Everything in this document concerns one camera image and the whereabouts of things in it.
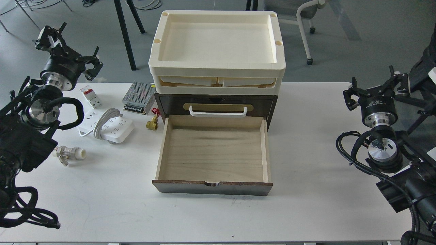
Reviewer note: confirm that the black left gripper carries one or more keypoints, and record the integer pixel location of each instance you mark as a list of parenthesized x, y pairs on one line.
[(64, 67)]

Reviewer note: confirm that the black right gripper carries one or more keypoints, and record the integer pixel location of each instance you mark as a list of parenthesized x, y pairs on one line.
[(378, 109)]

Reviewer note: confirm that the white power strip with cable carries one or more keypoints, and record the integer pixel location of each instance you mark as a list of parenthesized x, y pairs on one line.
[(109, 125)]

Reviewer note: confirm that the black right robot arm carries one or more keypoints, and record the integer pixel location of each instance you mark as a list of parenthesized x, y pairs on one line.
[(406, 172)]

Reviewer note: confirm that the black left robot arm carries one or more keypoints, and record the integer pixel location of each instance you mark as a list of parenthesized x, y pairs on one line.
[(29, 121)]

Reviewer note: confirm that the white red circuit breaker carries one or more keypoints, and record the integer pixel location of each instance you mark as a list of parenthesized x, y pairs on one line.
[(91, 97)]

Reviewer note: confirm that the metal mesh power supply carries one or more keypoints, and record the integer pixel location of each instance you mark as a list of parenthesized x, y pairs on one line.
[(139, 98)]

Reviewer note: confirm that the white plastic pipe valve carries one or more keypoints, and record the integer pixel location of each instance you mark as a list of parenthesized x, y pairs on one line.
[(63, 154)]

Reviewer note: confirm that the cream plastic stacked tray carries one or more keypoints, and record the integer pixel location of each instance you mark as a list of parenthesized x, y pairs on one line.
[(218, 53)]

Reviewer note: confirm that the open wooden drawer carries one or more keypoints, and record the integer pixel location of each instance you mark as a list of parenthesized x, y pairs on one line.
[(204, 155)]

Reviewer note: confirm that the brass valve red handle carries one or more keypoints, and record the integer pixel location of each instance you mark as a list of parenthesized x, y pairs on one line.
[(153, 123)]

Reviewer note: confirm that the white drawer handle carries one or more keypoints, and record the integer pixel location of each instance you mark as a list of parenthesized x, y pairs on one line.
[(218, 115)]

